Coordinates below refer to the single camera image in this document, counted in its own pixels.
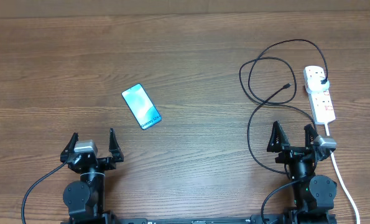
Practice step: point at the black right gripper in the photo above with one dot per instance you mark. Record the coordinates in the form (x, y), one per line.
(277, 147)

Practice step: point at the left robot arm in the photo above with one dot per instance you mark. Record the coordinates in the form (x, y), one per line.
(85, 198)

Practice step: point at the white charger plug adapter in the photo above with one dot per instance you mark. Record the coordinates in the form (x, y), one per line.
(315, 85)

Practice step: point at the blue-screen Samsung smartphone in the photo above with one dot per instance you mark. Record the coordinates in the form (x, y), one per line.
(141, 106)

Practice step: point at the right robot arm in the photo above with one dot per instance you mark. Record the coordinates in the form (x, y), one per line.
(313, 194)

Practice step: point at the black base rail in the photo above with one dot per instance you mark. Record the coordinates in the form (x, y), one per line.
(253, 219)

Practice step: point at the white power strip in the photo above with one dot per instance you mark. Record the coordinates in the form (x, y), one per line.
(320, 103)

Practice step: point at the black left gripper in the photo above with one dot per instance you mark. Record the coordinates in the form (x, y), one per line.
(109, 163)

